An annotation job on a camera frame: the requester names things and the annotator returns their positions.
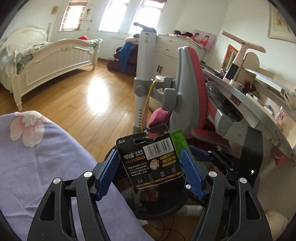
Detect black battery card package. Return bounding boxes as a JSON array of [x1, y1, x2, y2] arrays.
[[116, 123, 183, 189]]

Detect black trash bin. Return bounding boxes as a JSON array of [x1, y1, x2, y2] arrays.
[[112, 160, 190, 220]]

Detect bright green wrapper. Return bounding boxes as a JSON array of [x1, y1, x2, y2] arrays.
[[171, 130, 192, 161]]

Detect red grey desk chair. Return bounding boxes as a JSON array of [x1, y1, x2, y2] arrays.
[[148, 46, 232, 153]]

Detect curved study desk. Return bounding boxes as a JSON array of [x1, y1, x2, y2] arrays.
[[201, 52, 295, 160]]

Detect purple floral table cloth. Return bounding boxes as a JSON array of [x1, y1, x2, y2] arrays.
[[1, 111, 153, 240]]

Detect pink desk lamp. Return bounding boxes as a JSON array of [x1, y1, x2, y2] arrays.
[[221, 31, 266, 83]]

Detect grey white height pole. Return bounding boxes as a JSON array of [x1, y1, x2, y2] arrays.
[[132, 22, 179, 135]]

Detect white dresser cabinet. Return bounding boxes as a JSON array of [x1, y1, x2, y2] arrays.
[[152, 34, 205, 78]]

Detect dark red armchair with clothes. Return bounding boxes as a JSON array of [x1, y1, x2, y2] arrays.
[[107, 34, 139, 77]]

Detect white bed frame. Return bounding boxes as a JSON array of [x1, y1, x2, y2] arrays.
[[1, 26, 102, 110]]

